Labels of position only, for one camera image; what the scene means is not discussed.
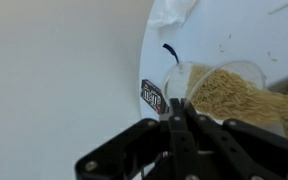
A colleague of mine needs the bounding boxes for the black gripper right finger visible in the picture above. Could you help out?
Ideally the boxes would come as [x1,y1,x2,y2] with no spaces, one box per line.
[183,100,288,180]

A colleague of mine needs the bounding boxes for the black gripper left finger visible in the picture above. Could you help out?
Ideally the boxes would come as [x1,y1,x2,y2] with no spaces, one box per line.
[75,98,195,180]

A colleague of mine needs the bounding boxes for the clear plastic cup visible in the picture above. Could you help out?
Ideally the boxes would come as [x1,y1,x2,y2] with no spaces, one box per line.
[161,60,287,138]

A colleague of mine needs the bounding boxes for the round white table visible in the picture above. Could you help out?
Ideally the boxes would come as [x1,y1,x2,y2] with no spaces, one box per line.
[130,0,288,180]

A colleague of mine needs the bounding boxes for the crumpled clear plastic wrap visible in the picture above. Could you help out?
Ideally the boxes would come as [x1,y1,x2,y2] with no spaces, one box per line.
[148,0,199,29]

